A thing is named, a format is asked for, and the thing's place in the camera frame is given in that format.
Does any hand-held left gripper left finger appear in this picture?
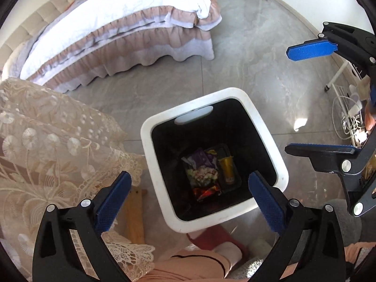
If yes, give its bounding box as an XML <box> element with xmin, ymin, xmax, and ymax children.
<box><xmin>32</xmin><ymin>171</ymin><xmax>133</xmax><ymax>282</ymax></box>

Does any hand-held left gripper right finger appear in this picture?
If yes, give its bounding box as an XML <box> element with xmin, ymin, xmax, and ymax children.
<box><xmin>248</xmin><ymin>170</ymin><xmax>347</xmax><ymax>282</ymax></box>

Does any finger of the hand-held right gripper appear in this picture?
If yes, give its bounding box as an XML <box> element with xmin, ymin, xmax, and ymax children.
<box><xmin>284</xmin><ymin>129</ymin><xmax>376</xmax><ymax>218</ymax></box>
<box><xmin>286</xmin><ymin>21</ymin><xmax>376</xmax><ymax>77</ymax></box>

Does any white square trash bin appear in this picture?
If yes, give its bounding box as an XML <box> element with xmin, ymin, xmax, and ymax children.
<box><xmin>140</xmin><ymin>87</ymin><xmax>288</xmax><ymax>233</ymax></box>

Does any wooden table leg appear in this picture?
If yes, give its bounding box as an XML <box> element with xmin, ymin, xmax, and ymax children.
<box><xmin>123</xmin><ymin>186</ymin><xmax>147</xmax><ymax>244</ymax></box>

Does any yellow bottle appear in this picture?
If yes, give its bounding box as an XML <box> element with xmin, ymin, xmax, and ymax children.
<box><xmin>218</xmin><ymin>156</ymin><xmax>235</xmax><ymax>184</ymax></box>

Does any white sock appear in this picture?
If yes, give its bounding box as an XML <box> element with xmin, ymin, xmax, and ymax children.
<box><xmin>213</xmin><ymin>241</ymin><xmax>243</xmax><ymax>271</ymax></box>

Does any orange red snack wrapper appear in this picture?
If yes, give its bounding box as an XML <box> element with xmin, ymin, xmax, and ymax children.
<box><xmin>192</xmin><ymin>184</ymin><xmax>222</xmax><ymax>202</ymax></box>

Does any red slipper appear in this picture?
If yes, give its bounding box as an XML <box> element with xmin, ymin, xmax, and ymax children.
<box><xmin>186</xmin><ymin>227</ymin><xmax>250</xmax><ymax>266</ymax></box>

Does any white pink snack wrapper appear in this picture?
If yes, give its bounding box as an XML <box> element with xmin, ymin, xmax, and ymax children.
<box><xmin>186</xmin><ymin>166</ymin><xmax>219</xmax><ymax>187</ymax></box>

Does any purple snack wrapper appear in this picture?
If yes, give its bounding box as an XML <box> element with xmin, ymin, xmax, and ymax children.
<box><xmin>181</xmin><ymin>148</ymin><xmax>219</xmax><ymax>171</ymax></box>

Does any black bin liner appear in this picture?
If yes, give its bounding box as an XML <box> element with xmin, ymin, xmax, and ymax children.
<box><xmin>151</xmin><ymin>98</ymin><xmax>278</xmax><ymax>222</ymax></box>

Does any cream lace tablecloth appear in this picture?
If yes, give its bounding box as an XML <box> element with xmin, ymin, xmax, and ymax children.
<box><xmin>0</xmin><ymin>78</ymin><xmax>156</xmax><ymax>282</ymax></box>

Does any person's pink trouser leg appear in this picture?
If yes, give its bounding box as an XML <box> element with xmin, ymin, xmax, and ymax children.
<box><xmin>153</xmin><ymin>248</ymin><xmax>230</xmax><ymax>282</ymax></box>

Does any pink ruffled bed skirt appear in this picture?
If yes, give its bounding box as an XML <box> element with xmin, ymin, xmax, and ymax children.
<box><xmin>28</xmin><ymin>0</ymin><xmax>222</xmax><ymax>93</ymax></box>

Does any bed with pink skirt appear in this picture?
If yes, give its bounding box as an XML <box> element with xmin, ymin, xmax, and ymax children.
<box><xmin>20</xmin><ymin>0</ymin><xmax>212</xmax><ymax>80</ymax></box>

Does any beige padded headboard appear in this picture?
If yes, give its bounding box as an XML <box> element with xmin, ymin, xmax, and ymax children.
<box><xmin>0</xmin><ymin>0</ymin><xmax>74</xmax><ymax>74</ymax></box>

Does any white cable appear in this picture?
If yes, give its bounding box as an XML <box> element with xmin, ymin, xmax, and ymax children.
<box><xmin>332</xmin><ymin>94</ymin><xmax>363</xmax><ymax>141</ymax></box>

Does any white wire cart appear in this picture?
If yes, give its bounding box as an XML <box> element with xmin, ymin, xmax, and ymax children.
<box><xmin>325</xmin><ymin>62</ymin><xmax>368</xmax><ymax>147</ymax></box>

